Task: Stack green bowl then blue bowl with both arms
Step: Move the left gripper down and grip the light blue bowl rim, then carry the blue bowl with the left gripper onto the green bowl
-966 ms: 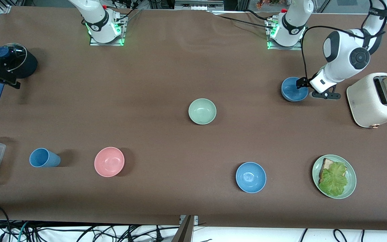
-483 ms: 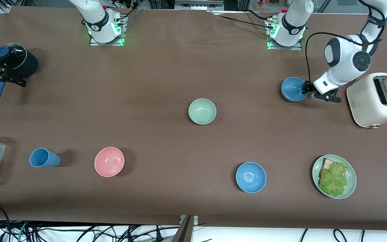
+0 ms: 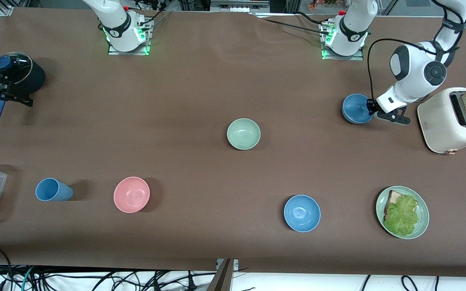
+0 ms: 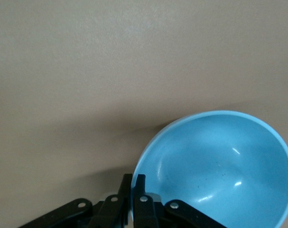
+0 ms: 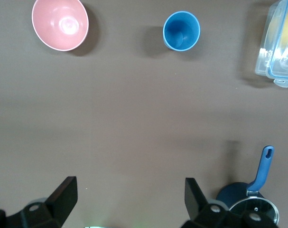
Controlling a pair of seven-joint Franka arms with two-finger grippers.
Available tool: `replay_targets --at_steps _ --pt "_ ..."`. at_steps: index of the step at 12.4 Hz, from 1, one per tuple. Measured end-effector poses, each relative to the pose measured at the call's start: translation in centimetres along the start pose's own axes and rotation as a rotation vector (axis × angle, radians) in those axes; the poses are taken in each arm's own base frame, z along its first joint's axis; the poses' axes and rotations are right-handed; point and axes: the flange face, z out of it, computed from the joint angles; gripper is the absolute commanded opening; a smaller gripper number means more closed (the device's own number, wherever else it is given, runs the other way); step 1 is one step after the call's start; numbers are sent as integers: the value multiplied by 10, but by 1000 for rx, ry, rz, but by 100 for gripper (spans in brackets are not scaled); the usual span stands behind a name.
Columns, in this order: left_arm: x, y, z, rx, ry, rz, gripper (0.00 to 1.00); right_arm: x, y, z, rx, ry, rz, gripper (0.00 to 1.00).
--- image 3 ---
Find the small metal table bracket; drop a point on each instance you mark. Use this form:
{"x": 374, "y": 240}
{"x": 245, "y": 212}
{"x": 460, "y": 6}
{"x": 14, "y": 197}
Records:
{"x": 236, "y": 263}

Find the green plate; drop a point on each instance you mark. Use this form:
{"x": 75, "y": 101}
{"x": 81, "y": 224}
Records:
{"x": 424, "y": 220}

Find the bread slice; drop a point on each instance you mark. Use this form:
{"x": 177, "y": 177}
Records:
{"x": 394, "y": 198}

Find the silver metal box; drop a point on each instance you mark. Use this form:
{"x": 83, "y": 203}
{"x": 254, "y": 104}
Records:
{"x": 239, "y": 5}

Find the pink bowl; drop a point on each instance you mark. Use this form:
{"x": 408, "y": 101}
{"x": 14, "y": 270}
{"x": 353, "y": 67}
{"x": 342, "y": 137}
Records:
{"x": 131, "y": 195}

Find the cream white toaster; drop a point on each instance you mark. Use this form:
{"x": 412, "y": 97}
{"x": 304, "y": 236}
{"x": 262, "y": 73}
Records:
{"x": 439, "y": 121}

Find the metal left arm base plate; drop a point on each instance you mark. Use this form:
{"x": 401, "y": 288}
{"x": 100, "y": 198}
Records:
{"x": 358, "y": 57}

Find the green lettuce leaf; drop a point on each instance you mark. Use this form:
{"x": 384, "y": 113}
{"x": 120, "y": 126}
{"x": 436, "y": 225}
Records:
{"x": 403, "y": 216}

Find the blue bowl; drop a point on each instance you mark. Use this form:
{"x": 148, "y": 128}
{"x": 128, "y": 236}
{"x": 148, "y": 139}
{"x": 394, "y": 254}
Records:
{"x": 354, "y": 109}
{"x": 302, "y": 213}

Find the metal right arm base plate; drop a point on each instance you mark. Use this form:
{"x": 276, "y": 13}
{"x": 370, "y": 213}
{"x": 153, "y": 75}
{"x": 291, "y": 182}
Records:
{"x": 130, "y": 53}

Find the blue cup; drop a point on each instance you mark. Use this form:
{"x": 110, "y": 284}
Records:
{"x": 53, "y": 190}

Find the green bowl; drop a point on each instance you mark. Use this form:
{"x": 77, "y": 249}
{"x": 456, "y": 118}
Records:
{"x": 243, "y": 133}

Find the glass lid blue knob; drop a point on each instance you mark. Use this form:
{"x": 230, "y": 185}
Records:
{"x": 20, "y": 64}

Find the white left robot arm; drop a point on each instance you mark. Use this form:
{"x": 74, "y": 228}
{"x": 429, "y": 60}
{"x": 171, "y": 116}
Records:
{"x": 415, "y": 68}

